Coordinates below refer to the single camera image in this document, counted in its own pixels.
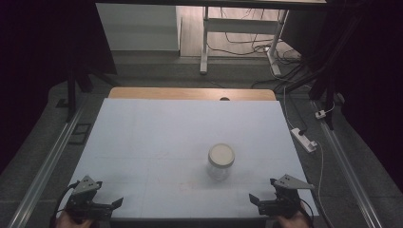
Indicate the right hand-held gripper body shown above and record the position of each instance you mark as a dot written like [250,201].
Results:
[283,199]

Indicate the cream round jar lid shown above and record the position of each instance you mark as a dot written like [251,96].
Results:
[221,154]

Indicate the black rectangular floor frame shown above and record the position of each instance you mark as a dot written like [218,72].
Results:
[73,134]

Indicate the small white adapter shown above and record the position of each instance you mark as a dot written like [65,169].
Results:
[320,114]

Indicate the white foam board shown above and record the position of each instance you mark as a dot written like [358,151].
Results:
[158,133]

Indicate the person's right hand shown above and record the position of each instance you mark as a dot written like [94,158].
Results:
[294,221]

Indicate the black metal stand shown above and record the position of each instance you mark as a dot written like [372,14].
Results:
[71,95]
[329,95]

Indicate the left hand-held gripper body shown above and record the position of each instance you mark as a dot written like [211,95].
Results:
[85,202]

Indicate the wooden table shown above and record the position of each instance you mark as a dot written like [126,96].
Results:
[177,93]

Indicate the white power strip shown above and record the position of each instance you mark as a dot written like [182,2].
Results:
[303,139]

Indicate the metal floor rail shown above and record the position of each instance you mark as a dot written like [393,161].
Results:
[47,164]
[348,167]

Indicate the clear glass jar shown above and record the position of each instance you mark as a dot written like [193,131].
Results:
[220,172]

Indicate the person's left hand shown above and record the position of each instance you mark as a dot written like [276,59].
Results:
[71,221]

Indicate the white-legged desk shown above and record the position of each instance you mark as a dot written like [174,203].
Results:
[204,47]

